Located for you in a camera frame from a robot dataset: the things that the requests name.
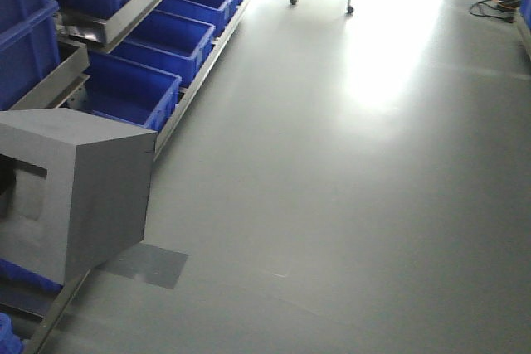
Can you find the row blue bin near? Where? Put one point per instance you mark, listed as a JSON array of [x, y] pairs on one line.
[[130, 92]]

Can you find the roller conveyor rack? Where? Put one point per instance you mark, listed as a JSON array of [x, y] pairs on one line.
[[31, 304]]

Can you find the gray foam base block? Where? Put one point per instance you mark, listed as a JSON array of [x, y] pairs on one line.
[[74, 189]]

